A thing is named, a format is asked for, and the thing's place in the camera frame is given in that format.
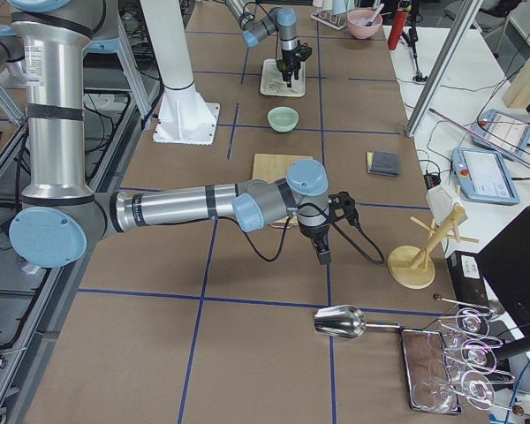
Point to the far teach pendant tablet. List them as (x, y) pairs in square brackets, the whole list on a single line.
[(499, 130)]

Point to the metal ice scoop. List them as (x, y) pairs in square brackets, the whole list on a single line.
[(348, 322)]

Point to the wooden cutting board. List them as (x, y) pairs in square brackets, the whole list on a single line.
[(271, 167)]

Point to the teach pendant tablet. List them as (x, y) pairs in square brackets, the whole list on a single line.
[(499, 130), (483, 176)]

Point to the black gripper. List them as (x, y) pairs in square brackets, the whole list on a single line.
[(314, 232), (288, 58)]

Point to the white wire cup rack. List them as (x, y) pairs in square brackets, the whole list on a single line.
[(331, 13)]

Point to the wooden mug tree stand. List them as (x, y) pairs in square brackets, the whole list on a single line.
[(411, 266)]

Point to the green avocado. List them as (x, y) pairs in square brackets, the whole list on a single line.
[(280, 65)]

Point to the near teach pendant tablet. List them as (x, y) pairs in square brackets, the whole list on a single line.
[(483, 176)]

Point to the grey folded cloth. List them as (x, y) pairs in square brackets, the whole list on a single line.
[(383, 163)]

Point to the reacher grabber stick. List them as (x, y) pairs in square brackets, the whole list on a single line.
[(522, 160)]

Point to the mint green bowl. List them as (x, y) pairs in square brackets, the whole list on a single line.
[(283, 119)]

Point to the black glass holder tray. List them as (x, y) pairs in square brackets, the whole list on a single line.
[(424, 362)]

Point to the white bear serving tray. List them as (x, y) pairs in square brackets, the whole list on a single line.
[(272, 83)]

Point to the red water bottle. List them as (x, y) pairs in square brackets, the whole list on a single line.
[(397, 28)]

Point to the aluminium frame post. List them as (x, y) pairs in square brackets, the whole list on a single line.
[(461, 25)]

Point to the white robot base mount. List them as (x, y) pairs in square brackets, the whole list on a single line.
[(184, 117)]

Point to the pink bowl with ice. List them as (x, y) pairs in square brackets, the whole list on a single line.
[(361, 25)]

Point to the black monitor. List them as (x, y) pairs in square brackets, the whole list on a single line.
[(505, 264)]

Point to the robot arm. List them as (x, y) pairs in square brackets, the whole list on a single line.
[(61, 215), (257, 24)]

